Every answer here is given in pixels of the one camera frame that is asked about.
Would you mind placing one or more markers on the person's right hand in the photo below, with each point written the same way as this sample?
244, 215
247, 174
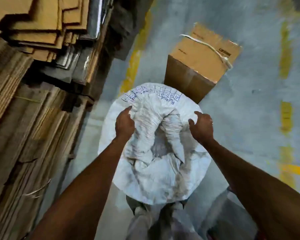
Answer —
203, 128

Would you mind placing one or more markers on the person's left hand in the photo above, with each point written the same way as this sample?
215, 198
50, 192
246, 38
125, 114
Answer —
124, 126

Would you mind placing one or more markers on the person's right thumb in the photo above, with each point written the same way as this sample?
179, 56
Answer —
191, 124

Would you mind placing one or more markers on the person's left fingers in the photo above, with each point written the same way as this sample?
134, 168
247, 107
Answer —
127, 110

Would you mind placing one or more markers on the white woven sack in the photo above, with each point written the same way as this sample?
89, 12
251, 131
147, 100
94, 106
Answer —
155, 152

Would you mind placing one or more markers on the person's left forearm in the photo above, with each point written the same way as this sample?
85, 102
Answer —
85, 194

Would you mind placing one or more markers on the person's right forearm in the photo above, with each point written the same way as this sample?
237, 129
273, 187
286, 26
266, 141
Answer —
257, 189

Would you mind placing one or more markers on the brown cardboard box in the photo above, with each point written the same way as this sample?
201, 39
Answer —
195, 62

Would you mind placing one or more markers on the shiny plastic wrapped bundle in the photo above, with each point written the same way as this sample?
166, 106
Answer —
90, 42

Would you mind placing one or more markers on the person's grey trousers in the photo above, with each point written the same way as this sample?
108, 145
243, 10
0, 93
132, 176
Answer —
155, 222

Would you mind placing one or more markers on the stack of flattened cardboard sheets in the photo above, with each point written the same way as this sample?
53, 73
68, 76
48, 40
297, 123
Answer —
20, 117

